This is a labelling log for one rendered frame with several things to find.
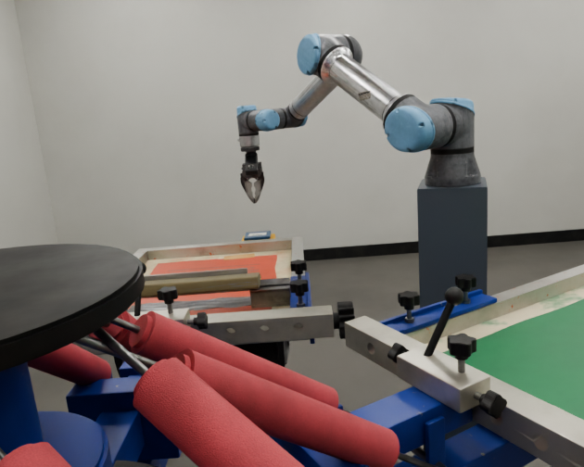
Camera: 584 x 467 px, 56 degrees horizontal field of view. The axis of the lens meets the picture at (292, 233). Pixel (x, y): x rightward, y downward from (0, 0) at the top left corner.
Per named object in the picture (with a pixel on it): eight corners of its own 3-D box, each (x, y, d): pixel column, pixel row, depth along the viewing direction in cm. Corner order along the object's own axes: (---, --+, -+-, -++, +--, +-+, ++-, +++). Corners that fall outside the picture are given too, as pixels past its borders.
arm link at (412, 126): (464, 117, 138) (335, 27, 168) (426, 121, 130) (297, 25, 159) (444, 157, 146) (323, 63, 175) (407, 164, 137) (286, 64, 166)
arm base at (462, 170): (480, 177, 157) (480, 143, 155) (481, 186, 143) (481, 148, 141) (426, 179, 162) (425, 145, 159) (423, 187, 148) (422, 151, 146)
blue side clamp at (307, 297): (292, 297, 147) (290, 272, 146) (311, 296, 147) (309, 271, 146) (291, 346, 118) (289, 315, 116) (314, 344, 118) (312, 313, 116)
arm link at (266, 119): (287, 107, 194) (270, 107, 203) (261, 108, 187) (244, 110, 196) (289, 129, 196) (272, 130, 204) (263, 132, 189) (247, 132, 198)
